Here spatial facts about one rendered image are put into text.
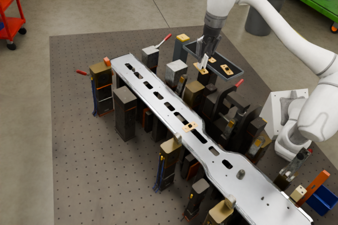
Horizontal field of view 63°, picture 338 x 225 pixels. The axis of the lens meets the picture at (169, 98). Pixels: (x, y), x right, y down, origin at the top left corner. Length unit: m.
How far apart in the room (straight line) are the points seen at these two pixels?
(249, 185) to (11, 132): 2.16
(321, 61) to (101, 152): 1.20
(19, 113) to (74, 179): 1.52
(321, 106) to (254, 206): 0.48
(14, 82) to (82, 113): 1.59
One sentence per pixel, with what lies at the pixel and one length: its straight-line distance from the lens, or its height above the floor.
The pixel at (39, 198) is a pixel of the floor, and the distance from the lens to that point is 2.39.
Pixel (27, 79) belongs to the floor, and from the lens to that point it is 3.34.
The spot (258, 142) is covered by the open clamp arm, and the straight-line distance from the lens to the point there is 1.33.
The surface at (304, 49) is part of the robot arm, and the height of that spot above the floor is 1.53.
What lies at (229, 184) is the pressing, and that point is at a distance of 1.27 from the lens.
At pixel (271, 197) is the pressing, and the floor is 1.00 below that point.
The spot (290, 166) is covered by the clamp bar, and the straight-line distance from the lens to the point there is 1.30.
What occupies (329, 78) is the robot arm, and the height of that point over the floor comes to 1.47.
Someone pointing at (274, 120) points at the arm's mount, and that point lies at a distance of 1.87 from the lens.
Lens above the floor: 2.06
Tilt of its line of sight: 44 degrees down
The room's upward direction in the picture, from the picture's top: 8 degrees clockwise
